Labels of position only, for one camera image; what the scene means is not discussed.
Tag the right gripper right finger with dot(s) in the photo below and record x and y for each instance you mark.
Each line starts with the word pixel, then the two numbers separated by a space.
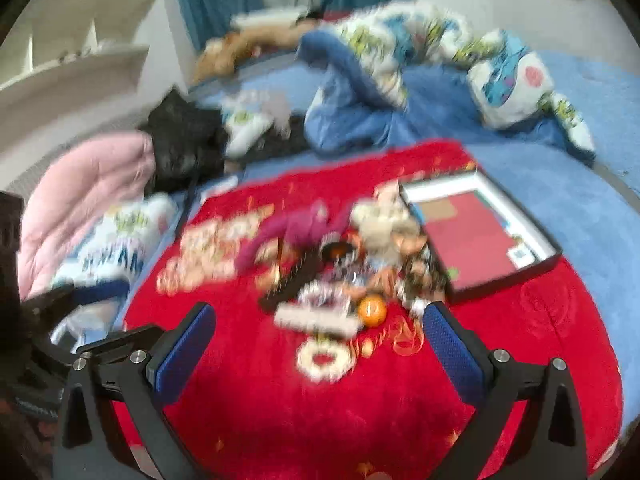
pixel 550 442

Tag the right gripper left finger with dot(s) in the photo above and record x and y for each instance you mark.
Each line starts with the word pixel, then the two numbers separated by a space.
pixel 143 370

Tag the cream fuzzy headband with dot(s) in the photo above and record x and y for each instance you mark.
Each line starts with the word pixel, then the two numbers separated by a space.
pixel 317 320

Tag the dark brown fuzzy hair clip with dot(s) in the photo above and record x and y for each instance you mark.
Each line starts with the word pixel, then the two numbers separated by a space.
pixel 302 272

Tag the white text print pillow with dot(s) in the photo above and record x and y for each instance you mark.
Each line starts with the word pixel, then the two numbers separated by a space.
pixel 119 243

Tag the red plush blanket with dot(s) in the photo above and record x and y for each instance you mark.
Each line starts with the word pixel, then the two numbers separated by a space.
pixel 247 412

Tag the pink quilted jacket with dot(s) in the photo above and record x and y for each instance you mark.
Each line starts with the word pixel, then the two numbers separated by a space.
pixel 72 194

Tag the cream crochet scrunchie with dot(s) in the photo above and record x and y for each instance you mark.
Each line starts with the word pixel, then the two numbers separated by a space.
pixel 324 360

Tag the magenta plush bear headband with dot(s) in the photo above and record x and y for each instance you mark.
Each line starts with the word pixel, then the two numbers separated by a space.
pixel 300 228

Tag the black shallow cardboard box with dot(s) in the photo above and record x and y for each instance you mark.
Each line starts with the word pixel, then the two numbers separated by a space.
pixel 481 238

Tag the orange mandarin fruit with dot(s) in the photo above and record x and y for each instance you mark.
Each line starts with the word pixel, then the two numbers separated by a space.
pixel 372 310

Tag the black puffer jacket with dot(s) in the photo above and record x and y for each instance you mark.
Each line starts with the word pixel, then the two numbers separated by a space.
pixel 188 144

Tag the blue bed sheet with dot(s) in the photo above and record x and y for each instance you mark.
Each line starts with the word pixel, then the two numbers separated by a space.
pixel 596 228

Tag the monster print pillow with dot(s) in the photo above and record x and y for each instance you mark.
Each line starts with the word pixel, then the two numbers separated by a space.
pixel 249 114

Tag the beige plush rabbit toy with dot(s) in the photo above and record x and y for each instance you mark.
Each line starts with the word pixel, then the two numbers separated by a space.
pixel 376 222

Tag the brown plush toy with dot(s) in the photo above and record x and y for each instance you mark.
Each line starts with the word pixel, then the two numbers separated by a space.
pixel 222 56

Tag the blue fleece blanket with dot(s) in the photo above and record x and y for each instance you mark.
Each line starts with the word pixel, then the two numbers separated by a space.
pixel 348 112

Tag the monster print duvet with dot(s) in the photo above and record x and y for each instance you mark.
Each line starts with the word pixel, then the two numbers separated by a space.
pixel 509 83

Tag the white wall shelf unit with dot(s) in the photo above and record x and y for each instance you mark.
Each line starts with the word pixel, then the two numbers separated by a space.
pixel 64 58

